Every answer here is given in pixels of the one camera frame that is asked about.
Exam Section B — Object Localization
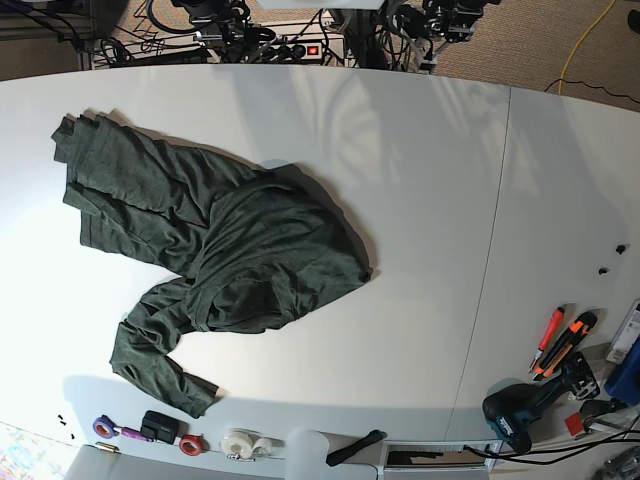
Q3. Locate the black power strip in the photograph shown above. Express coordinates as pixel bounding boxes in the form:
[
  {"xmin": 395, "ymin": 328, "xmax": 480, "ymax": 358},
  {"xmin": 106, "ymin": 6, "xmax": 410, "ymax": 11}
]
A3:
[{"xmin": 219, "ymin": 43, "xmax": 324, "ymax": 65}]

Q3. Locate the black strap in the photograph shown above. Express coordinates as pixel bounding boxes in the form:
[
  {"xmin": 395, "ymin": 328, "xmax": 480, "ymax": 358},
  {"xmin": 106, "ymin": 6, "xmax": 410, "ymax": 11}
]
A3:
[{"xmin": 325, "ymin": 429, "xmax": 385, "ymax": 468}]

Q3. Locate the teal black cordless drill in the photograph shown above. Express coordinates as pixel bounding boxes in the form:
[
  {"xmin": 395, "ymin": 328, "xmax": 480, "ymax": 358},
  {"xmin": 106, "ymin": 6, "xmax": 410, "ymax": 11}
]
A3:
[{"xmin": 482, "ymin": 352, "xmax": 600, "ymax": 455}]

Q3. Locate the blue box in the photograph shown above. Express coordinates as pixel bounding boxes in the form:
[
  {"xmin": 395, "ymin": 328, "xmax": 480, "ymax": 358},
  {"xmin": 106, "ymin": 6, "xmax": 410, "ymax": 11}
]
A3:
[{"xmin": 604, "ymin": 340, "xmax": 640, "ymax": 406}]

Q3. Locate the clear tape roll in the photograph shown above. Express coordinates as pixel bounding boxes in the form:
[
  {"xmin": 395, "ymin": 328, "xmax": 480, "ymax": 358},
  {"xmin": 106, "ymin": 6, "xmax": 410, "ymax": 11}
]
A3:
[
  {"xmin": 252, "ymin": 437, "xmax": 284, "ymax": 458},
  {"xmin": 219, "ymin": 430, "xmax": 254, "ymax": 460}
]

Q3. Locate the dark green long-sleeve t-shirt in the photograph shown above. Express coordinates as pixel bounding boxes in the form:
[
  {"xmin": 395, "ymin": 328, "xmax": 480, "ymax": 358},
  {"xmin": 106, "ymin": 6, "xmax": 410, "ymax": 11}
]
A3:
[{"xmin": 52, "ymin": 115, "xmax": 371, "ymax": 418}]

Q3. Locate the red tape roll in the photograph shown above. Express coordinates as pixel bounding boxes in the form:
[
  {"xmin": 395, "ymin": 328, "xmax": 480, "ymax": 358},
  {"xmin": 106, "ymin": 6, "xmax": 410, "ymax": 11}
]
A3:
[{"xmin": 178, "ymin": 435, "xmax": 204, "ymax": 457}]

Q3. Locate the orange black utility knife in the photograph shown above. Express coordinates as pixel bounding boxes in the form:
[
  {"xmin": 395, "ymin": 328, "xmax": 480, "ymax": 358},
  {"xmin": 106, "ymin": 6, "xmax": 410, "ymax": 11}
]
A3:
[{"xmin": 532, "ymin": 311, "xmax": 598, "ymax": 382}]

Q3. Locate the black action camera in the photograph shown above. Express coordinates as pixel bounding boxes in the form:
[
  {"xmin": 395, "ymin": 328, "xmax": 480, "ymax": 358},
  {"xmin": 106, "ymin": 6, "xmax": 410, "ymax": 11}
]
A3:
[{"xmin": 139, "ymin": 410, "xmax": 180, "ymax": 444}]

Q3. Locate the purple tape roll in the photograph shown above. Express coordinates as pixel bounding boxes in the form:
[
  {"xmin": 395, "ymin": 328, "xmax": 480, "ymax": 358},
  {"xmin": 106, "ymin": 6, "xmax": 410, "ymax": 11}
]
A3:
[{"xmin": 93, "ymin": 415, "xmax": 117, "ymax": 439}]

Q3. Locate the purple marker pen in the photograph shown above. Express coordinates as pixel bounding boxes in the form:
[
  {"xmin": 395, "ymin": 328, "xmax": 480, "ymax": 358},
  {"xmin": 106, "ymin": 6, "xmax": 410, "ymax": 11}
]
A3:
[{"xmin": 115, "ymin": 427, "xmax": 151, "ymax": 442}]

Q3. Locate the yellow cable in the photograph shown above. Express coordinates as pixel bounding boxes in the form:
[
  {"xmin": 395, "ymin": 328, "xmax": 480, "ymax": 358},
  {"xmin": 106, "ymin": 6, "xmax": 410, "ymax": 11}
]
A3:
[{"xmin": 558, "ymin": 0, "xmax": 619, "ymax": 94}]

